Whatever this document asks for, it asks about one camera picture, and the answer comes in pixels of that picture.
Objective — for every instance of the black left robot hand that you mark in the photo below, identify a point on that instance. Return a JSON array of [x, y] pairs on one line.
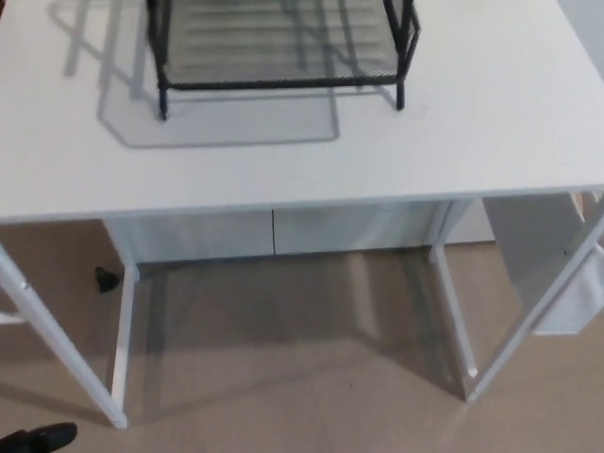
[[42, 439]]

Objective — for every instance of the white cabinet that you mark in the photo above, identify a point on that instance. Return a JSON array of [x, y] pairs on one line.
[[212, 236]]

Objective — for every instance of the black mesh file tray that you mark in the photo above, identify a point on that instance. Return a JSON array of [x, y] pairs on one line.
[[283, 81]]

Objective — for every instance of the small black floor object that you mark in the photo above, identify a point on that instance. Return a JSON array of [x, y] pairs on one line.
[[106, 280]]

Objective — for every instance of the white desk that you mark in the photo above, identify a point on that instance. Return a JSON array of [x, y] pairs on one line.
[[283, 165]]

